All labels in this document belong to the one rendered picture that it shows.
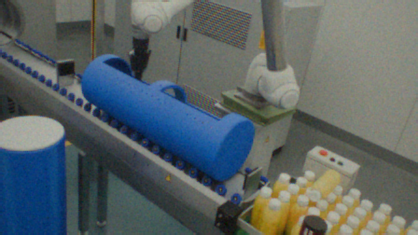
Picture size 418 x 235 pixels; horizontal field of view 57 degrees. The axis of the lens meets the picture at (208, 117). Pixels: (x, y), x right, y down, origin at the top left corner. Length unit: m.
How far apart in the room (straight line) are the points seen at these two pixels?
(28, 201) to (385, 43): 3.38
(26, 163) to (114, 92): 0.49
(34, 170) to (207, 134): 0.70
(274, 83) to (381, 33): 2.35
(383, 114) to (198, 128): 2.94
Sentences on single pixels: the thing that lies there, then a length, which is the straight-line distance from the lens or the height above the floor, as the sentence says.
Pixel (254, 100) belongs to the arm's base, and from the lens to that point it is 2.14.
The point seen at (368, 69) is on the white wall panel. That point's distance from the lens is 4.21.
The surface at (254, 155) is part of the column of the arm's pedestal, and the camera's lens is 2.19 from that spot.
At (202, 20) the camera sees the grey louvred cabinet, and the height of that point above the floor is 1.13.
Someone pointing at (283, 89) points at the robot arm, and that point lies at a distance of 1.89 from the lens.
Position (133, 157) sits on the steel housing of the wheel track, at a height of 0.87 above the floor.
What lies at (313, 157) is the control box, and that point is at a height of 1.09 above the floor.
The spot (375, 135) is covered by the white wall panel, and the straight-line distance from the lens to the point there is 4.33.
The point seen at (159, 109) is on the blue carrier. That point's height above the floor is 1.17.
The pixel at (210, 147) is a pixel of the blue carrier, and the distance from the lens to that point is 1.49.
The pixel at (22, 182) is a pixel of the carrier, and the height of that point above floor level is 0.88.
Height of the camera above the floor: 1.90
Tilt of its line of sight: 26 degrees down
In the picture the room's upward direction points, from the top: 9 degrees clockwise
